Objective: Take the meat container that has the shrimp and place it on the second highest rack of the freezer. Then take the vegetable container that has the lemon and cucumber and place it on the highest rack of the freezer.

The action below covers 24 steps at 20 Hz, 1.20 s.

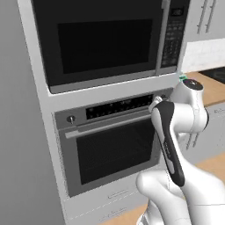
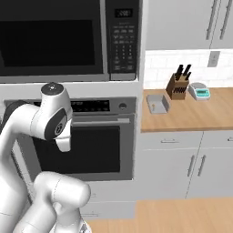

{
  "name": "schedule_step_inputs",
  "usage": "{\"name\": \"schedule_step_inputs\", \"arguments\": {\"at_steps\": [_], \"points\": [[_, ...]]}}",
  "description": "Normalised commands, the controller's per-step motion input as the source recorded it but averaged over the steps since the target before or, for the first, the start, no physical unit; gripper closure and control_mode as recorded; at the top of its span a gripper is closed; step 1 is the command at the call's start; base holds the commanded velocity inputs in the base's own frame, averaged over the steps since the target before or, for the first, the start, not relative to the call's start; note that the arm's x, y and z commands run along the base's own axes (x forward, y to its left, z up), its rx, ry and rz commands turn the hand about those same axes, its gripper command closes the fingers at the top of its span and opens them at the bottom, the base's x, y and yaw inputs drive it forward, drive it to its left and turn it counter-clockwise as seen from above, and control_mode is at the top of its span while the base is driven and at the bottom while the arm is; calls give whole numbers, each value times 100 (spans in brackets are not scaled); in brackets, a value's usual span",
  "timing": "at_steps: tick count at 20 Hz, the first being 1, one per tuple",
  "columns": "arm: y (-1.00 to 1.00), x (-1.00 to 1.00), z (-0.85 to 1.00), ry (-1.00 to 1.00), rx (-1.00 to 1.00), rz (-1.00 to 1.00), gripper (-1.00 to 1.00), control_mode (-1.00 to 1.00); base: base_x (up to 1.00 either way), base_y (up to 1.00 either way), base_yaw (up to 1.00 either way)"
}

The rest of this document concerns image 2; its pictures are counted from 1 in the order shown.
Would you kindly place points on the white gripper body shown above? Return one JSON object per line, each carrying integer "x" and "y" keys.
{"x": 64, "y": 143}

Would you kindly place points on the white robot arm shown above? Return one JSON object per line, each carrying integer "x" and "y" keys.
{"x": 18, "y": 145}

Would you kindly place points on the oven door with dark window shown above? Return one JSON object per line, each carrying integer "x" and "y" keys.
{"x": 100, "y": 151}

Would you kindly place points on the white drawer front below oven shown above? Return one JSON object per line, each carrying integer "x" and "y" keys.
{"x": 115, "y": 200}

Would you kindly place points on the microwave oven door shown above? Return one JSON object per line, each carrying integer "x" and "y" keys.
{"x": 51, "y": 39}

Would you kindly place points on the white base cupboard door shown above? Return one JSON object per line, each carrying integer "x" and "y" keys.
{"x": 217, "y": 176}
{"x": 165, "y": 176}

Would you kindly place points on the black and steel microwave oven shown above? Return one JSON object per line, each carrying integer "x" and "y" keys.
{"x": 121, "y": 39}

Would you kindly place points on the wooden knife block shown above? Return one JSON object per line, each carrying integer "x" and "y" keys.
{"x": 176, "y": 88}

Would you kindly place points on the white and teal kitchen scale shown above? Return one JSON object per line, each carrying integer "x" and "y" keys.
{"x": 199, "y": 91}

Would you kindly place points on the stainless steel wall oven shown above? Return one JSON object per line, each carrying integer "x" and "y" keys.
{"x": 121, "y": 145}

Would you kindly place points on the white wall cupboard door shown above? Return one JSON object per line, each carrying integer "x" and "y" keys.
{"x": 177, "y": 24}
{"x": 226, "y": 42}

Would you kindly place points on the grey wall socket plate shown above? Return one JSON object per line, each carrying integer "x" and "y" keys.
{"x": 213, "y": 58}

